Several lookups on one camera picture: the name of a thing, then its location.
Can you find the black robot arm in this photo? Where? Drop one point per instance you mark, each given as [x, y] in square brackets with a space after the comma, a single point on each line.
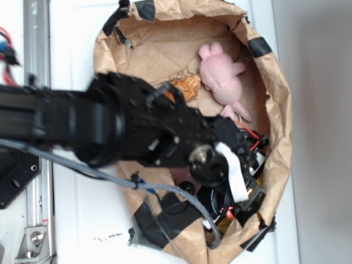
[122, 118]

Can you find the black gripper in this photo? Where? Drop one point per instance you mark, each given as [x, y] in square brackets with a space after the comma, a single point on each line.
[224, 167]

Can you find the orange spiral seashell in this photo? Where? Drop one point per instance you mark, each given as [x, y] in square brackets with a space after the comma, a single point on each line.
[189, 86]

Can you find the pink plush bunny toy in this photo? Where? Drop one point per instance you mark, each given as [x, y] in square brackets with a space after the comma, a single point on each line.
[219, 74]

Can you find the metal corner bracket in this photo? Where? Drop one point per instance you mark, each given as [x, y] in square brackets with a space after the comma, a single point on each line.
[36, 246]

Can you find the brown paper bag tray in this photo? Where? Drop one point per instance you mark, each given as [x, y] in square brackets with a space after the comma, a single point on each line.
[159, 42]

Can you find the aluminium extrusion rail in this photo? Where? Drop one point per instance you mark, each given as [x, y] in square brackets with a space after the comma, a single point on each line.
[39, 193]

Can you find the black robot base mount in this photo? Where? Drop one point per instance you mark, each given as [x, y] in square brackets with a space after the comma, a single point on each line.
[18, 169]

